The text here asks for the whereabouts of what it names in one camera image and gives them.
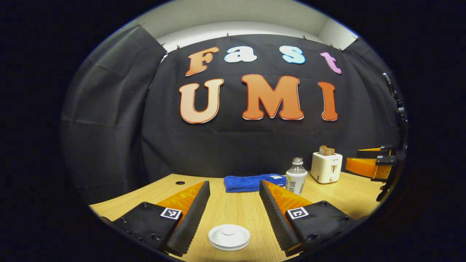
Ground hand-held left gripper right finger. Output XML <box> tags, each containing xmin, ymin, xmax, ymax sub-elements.
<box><xmin>259</xmin><ymin>180</ymin><xmax>359</xmax><ymax>256</ymax></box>

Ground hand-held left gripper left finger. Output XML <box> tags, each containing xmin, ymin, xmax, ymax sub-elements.
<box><xmin>100</xmin><ymin>180</ymin><xmax>211</xmax><ymax>257</ymax></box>

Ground white teacup lid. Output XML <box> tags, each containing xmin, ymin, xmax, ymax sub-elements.
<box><xmin>210</xmin><ymin>224</ymin><xmax>250</xmax><ymax>246</ymax></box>

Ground clear water bottle white label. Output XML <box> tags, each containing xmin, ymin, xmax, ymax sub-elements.
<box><xmin>285</xmin><ymin>157</ymin><xmax>308</xmax><ymax>195</ymax></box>

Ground white toaster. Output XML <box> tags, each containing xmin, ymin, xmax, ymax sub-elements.
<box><xmin>310</xmin><ymin>152</ymin><xmax>343</xmax><ymax>184</ymax></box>

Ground blue towel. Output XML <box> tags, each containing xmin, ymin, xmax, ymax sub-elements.
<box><xmin>224</xmin><ymin>174</ymin><xmax>287</xmax><ymax>193</ymax></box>

